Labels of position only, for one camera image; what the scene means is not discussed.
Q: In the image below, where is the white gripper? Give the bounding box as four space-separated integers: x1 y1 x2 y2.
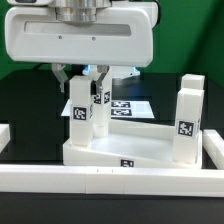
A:
4 2 160 94

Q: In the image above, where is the white desk tabletop tray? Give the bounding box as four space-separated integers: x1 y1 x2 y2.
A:
63 120 202 169

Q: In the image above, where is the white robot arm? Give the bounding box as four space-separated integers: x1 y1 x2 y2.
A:
4 0 161 83

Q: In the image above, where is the white marker sheet with tags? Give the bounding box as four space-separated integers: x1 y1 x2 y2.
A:
60 98 155 120

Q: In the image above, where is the white left fence block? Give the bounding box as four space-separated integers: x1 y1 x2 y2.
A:
0 124 10 153

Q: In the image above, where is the white fence block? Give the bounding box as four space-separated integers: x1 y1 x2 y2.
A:
203 129 224 170
0 124 10 153

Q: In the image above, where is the white front fence bar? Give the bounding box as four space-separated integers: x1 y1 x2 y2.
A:
0 164 224 197

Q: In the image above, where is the white right fence block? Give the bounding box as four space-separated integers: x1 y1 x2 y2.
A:
203 129 224 170

